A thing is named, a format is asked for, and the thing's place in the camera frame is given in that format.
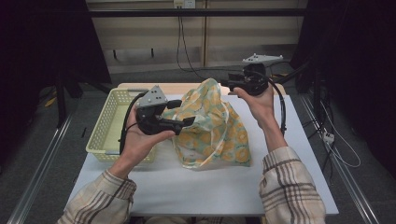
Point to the white power strip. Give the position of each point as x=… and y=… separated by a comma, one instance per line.
x=328, y=137

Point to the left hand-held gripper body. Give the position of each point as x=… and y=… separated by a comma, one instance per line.
x=152, y=99

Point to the aluminium floor rail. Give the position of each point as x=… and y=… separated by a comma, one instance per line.
x=341, y=169
x=40, y=169

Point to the white wall socket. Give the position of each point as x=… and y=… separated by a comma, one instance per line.
x=184, y=3

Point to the person's left hand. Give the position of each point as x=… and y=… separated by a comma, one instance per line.
x=140, y=144

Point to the person's right hand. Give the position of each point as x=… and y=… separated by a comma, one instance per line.
x=263, y=107

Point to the pale yellow plastic basket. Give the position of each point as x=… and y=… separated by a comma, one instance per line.
x=107, y=130

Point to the black horizontal metal bar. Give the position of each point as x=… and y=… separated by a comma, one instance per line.
x=199, y=12

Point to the black wall bracket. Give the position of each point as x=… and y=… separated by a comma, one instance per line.
x=115, y=54
x=152, y=53

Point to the yellow floor tape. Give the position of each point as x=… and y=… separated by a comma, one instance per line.
x=50, y=101

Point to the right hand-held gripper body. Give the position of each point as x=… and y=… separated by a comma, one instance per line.
x=255, y=81

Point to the black metal stand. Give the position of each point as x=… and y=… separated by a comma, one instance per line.
x=61, y=99

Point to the orange flower print cloth bag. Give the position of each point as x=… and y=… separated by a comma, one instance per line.
x=214, y=130

